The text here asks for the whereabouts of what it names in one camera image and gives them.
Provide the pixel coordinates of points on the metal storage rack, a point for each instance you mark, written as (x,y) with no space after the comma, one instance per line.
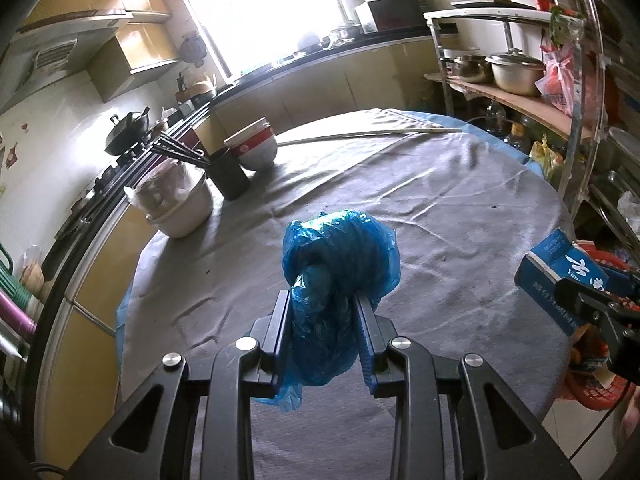
(500,92)

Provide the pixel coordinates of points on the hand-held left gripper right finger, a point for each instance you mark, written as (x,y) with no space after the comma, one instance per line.
(366,360)

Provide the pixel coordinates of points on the black chopstick holder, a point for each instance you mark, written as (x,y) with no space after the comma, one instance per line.
(230,175)

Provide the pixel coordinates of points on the microwave oven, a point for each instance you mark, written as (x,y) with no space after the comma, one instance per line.
(395,15)

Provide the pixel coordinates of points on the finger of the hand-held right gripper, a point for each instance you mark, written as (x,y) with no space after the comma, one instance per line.
(585,305)

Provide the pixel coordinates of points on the hanging red plastic bag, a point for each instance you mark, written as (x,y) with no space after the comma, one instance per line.
(560,80)

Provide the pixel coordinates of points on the large white bowl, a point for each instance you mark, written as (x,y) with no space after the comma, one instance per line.
(187,215)

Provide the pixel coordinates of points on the red mesh basket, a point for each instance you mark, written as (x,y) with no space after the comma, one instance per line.
(590,390)

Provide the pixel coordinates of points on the yellow wall cabinet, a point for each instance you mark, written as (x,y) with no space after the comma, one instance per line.
(135,50)

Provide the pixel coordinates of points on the gas stove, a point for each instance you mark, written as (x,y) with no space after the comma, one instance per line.
(120,170)

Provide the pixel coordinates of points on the yellow base cabinets under stove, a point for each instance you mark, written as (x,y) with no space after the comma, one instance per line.
(85,335)

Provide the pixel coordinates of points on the range hood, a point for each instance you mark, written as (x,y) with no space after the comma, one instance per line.
(55,55)

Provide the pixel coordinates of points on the blue white carton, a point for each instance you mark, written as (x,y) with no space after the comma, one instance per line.
(545,270)

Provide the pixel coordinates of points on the bundle of black chopsticks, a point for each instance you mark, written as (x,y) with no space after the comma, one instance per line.
(180,149)

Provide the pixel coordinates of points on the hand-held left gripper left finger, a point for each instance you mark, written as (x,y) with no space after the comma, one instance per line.
(282,330)

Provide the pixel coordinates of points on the kitchen window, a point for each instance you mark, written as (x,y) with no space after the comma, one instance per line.
(260,10)

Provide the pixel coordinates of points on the blue plastic bag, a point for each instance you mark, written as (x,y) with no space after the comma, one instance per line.
(340,260)

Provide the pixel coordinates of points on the small steel pot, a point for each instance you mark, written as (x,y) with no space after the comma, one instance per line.
(470,70)

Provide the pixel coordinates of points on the large steel pot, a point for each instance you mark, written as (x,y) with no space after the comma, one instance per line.
(515,75)

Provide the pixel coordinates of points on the black flat cooktop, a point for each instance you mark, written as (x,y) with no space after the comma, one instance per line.
(495,5)

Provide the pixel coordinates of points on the grey tablecloth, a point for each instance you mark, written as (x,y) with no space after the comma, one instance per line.
(450,210)

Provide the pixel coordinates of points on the blue plastic table cover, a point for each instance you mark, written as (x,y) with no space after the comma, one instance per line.
(435,120)

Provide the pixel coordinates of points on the yellow base cabinets under window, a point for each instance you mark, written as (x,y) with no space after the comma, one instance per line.
(325,80)

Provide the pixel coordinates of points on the dark hanging bag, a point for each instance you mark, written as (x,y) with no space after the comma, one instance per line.
(192,50)

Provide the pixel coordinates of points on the black wok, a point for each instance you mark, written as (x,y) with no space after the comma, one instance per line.
(125,132)

